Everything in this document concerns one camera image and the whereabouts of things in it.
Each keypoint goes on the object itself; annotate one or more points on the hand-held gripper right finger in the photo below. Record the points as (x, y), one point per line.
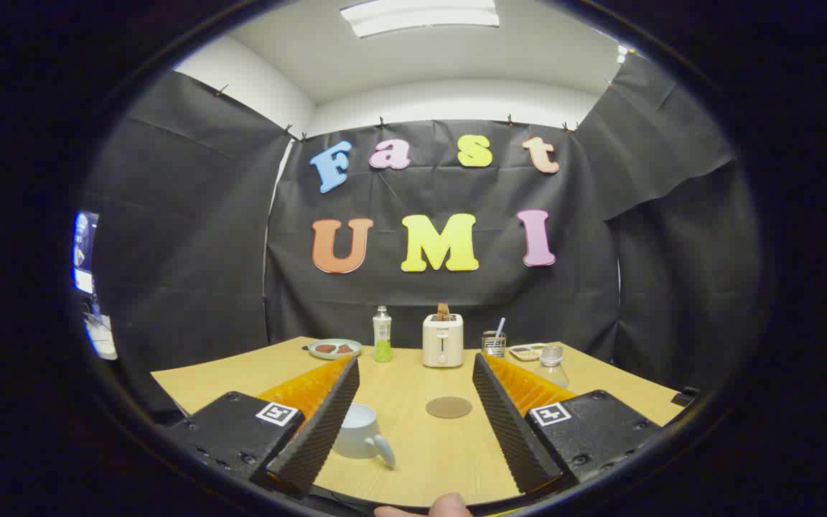
(510, 431)

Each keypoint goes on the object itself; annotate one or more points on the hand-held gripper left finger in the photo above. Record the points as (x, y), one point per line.
(320, 431)

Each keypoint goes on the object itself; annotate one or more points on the white cup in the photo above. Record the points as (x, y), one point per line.
(360, 431)

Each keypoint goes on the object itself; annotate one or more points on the brown round coaster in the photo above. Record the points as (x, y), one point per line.
(449, 407)

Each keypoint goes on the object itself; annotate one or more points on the clear juice bottle green label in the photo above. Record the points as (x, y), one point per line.
(551, 362)

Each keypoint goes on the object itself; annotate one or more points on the small white-capped green drink bottle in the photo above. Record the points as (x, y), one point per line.
(382, 334)

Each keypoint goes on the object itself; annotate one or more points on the pale green plate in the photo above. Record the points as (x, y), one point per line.
(334, 356)

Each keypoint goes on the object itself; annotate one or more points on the white divided snack tray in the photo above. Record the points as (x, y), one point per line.
(526, 351)

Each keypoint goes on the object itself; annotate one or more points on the wooden table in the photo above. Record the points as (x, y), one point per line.
(421, 459)

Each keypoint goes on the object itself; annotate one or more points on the pale drinking straw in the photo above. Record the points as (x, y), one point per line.
(500, 327)

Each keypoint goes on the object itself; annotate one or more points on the cream toaster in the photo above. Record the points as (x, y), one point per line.
(443, 341)

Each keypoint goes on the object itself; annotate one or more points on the brown toast slice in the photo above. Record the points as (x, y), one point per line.
(443, 311)

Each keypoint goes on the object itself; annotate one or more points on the small black object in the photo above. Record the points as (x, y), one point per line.
(685, 396)

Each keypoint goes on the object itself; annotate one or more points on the white object beside monitor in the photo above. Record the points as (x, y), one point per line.
(101, 337)

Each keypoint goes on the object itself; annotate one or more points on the lit monitor screen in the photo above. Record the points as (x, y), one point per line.
(83, 251)

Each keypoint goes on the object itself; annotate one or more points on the ceiling light panel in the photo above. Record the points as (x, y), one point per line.
(421, 14)

